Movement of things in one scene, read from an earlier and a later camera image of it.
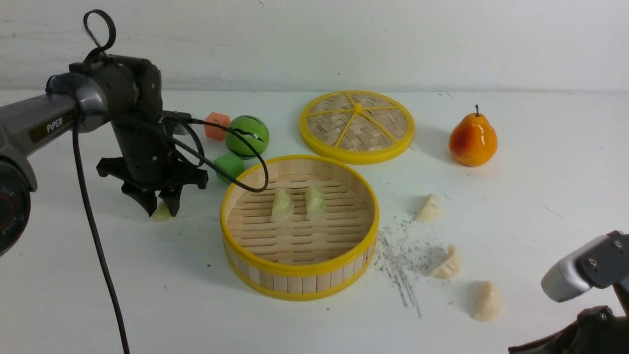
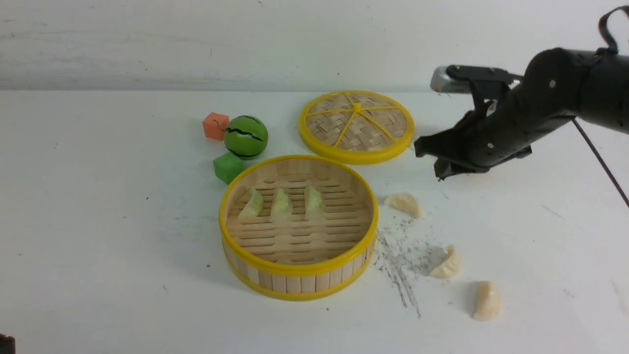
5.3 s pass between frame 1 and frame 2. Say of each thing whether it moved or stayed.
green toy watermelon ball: stayed
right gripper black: moved
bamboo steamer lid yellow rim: stayed
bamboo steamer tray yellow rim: stayed
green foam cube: stayed
